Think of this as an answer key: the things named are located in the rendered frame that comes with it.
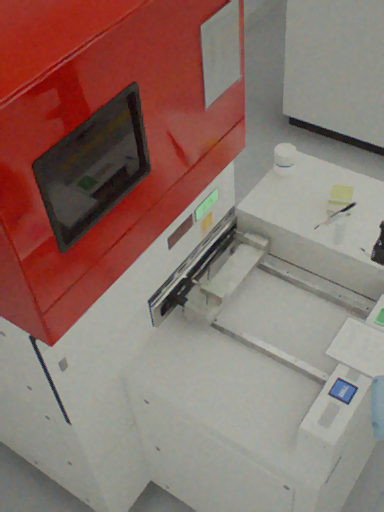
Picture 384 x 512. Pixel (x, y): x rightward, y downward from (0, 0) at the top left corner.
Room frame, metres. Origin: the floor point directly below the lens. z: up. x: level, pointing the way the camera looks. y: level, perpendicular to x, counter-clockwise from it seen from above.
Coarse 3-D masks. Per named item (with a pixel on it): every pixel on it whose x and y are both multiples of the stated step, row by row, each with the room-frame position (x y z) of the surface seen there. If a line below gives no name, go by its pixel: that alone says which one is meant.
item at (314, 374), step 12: (216, 324) 1.13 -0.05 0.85; (228, 324) 1.12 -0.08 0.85; (240, 336) 1.08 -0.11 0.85; (252, 336) 1.07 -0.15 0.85; (264, 348) 1.03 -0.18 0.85; (276, 348) 1.02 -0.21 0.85; (276, 360) 1.00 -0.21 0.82; (288, 360) 0.98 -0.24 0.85; (300, 372) 0.95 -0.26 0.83; (312, 372) 0.93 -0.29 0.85
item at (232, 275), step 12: (240, 252) 1.37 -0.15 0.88; (252, 252) 1.37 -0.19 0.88; (264, 252) 1.36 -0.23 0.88; (228, 264) 1.33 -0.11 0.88; (240, 264) 1.32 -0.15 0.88; (252, 264) 1.32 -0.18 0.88; (216, 276) 1.28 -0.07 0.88; (228, 276) 1.28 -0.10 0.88; (240, 276) 1.27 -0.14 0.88; (228, 288) 1.23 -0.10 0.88; (204, 300) 1.20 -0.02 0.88; (216, 300) 1.19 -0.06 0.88; (228, 300) 1.20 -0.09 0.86; (216, 312) 1.15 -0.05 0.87; (204, 324) 1.11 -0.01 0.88
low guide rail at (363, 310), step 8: (232, 248) 1.42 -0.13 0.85; (264, 264) 1.34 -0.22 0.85; (272, 264) 1.33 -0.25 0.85; (272, 272) 1.32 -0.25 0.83; (280, 272) 1.30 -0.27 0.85; (288, 272) 1.29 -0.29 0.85; (288, 280) 1.28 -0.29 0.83; (296, 280) 1.26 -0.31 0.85; (304, 280) 1.26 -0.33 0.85; (304, 288) 1.25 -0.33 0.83; (312, 288) 1.23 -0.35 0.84; (320, 288) 1.22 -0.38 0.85; (320, 296) 1.21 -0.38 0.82; (328, 296) 1.19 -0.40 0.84; (336, 296) 1.18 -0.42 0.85; (344, 296) 1.18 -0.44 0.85; (344, 304) 1.16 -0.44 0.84; (352, 304) 1.15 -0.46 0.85; (360, 304) 1.14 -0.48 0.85; (360, 312) 1.13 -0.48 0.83; (368, 312) 1.11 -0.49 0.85
